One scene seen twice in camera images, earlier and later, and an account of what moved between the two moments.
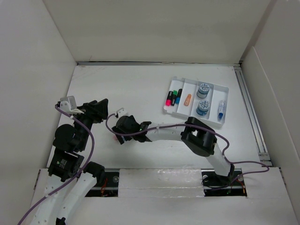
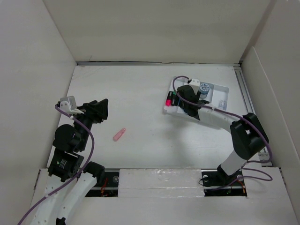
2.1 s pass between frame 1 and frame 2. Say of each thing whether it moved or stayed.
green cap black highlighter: stayed
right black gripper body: moved
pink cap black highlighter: stayed
